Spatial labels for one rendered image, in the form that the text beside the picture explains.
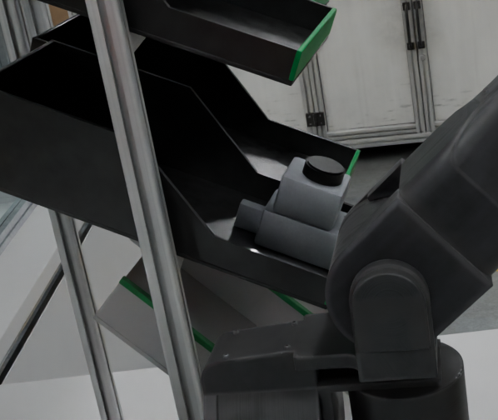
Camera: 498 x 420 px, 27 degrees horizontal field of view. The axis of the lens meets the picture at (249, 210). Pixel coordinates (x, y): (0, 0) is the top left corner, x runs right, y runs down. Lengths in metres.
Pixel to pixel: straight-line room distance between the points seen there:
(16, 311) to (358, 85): 3.10
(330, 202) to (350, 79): 3.85
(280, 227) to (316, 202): 0.03
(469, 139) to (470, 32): 4.05
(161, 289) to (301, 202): 0.12
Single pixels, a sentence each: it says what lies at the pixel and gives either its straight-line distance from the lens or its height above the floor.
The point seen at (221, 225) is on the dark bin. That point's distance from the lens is 0.78.
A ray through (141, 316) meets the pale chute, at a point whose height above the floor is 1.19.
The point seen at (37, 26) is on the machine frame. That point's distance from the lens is 2.22.
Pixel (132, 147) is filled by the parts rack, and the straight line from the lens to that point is 0.69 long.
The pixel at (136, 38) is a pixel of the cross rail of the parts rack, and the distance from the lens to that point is 0.72.
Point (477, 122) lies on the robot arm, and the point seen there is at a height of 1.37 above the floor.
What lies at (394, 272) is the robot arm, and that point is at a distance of 0.45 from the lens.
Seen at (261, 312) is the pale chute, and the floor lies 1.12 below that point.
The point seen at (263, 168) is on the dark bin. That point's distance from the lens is 0.92.
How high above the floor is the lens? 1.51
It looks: 20 degrees down
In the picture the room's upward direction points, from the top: 10 degrees counter-clockwise
